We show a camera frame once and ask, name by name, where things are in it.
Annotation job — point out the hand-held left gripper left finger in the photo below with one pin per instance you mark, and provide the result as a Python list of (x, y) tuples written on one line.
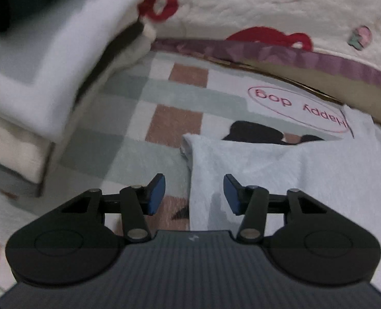
[(155, 197)]

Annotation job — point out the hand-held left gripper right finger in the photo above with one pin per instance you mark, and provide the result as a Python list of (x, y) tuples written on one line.
[(230, 197)]

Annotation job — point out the light grey garment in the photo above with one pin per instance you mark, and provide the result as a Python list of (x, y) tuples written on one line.
[(306, 173)]

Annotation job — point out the checked printed bedsheet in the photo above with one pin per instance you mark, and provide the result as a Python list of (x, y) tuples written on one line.
[(129, 80)]

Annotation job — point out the purple mattress edge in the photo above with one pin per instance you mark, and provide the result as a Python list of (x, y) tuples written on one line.
[(274, 53)]

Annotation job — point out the cream folded cloth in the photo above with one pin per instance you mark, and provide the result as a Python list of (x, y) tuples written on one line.
[(10, 154)]

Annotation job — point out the dark thin folded cloth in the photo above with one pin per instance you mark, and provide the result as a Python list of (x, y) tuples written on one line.
[(123, 40)]

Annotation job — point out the white folded cloth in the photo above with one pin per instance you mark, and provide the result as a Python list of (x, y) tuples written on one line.
[(49, 54)]

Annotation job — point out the white quilt with red print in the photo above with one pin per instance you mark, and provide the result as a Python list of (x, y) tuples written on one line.
[(258, 3)]

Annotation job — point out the dark green folded cloth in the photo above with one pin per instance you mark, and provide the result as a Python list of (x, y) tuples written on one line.
[(4, 0)]

